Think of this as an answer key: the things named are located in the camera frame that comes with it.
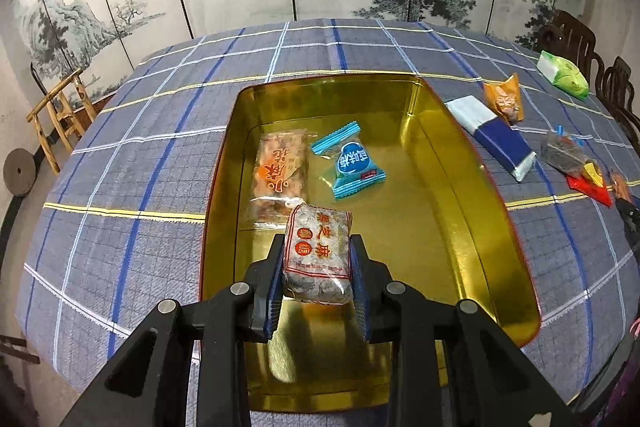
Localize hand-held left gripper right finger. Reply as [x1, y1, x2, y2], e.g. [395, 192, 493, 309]
[348, 233, 583, 427]

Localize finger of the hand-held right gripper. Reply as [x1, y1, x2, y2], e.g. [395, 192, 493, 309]
[615, 197, 640, 254]

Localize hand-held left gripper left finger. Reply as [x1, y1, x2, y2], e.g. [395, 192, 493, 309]
[60, 234, 286, 427]

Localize red snack packet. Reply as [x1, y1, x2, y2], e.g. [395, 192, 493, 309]
[566, 161, 615, 208]

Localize clear dark sesame candy packet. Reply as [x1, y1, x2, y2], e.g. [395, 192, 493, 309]
[281, 203, 355, 306]

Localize clear blue-edged snack packet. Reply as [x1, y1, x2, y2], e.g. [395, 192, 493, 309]
[540, 124, 587, 175]

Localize gold tin box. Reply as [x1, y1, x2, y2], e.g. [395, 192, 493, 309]
[199, 74, 542, 414]

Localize white and blue packet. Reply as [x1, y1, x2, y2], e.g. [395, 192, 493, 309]
[444, 95, 538, 182]

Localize orange snack packet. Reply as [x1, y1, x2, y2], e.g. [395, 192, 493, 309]
[482, 73, 526, 126]

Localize dark wooden chair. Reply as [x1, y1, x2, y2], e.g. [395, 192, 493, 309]
[600, 56, 640, 144]
[537, 10, 598, 72]

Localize orange peanut brittle packet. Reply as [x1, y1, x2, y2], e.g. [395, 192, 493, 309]
[248, 129, 311, 223]

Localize light blue snack packet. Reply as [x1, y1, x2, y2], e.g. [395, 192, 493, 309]
[311, 121, 387, 200]

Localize green tissue pack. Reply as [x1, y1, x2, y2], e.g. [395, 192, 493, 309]
[536, 50, 590, 102]

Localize blue plaid tablecloth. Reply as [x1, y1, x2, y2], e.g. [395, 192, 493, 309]
[15, 19, 640, 427]

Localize dark wooden furniture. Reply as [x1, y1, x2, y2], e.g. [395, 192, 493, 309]
[0, 334, 41, 408]

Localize round grey millstone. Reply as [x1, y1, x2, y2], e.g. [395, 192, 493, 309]
[2, 148, 37, 196]

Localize light wooden stand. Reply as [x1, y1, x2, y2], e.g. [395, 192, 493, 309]
[26, 68, 98, 175]

